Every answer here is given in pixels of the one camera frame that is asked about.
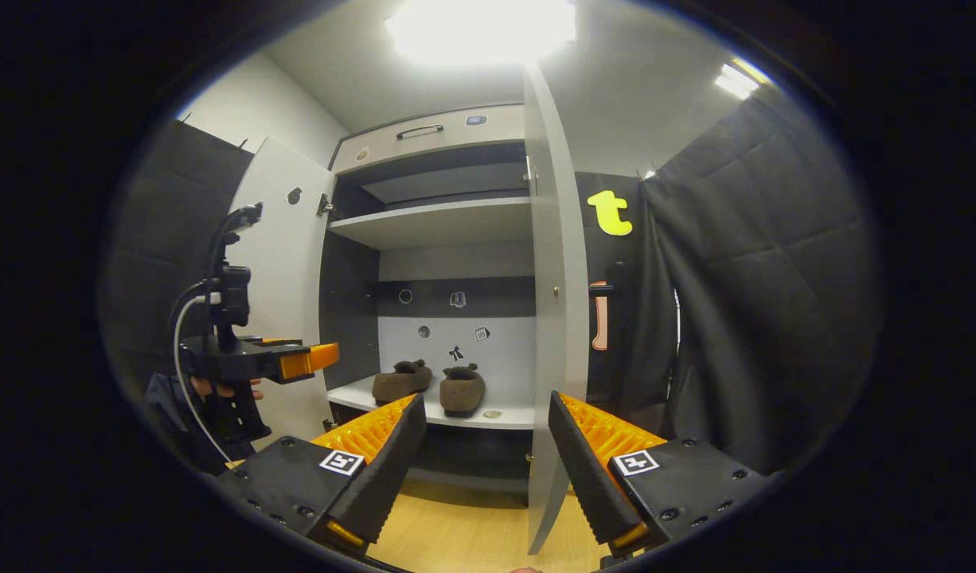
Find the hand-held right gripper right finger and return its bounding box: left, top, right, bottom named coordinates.
left=549, top=392, right=778, bottom=556

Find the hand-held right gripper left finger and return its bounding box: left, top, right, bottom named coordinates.
left=217, top=395, right=428, bottom=556

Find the brown felt shoe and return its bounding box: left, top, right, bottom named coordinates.
left=373, top=360, right=434, bottom=404
left=439, top=364, right=487, bottom=418

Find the white cabinet door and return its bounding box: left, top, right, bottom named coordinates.
left=227, top=137, right=339, bottom=450
left=522, top=62, right=591, bottom=555

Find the white shoe cabinet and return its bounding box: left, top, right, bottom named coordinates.
left=319, top=103, right=537, bottom=510

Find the white cabinet drawer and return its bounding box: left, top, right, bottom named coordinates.
left=331, top=103, right=527, bottom=176

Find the large ceiling light panel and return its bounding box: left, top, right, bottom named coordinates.
left=385, top=0, right=576, bottom=66

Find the small ceiling light panel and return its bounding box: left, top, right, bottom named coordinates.
left=715, top=57, right=773, bottom=100

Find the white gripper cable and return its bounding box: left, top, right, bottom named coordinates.
left=172, top=293, right=234, bottom=464

